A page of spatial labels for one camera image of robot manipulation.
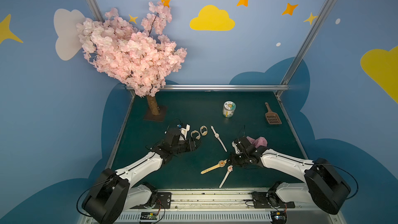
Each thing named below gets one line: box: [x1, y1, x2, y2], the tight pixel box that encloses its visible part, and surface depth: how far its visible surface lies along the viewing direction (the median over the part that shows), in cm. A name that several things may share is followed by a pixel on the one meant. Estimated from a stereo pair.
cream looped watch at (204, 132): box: [200, 125, 208, 136], surface depth 100 cm
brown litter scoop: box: [264, 102, 282, 125], surface depth 109 cm
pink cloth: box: [246, 136, 268, 149], surface depth 94 cm
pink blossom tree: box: [75, 1, 188, 116], surface depth 69 cm
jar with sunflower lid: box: [222, 100, 237, 118], surface depth 106 cm
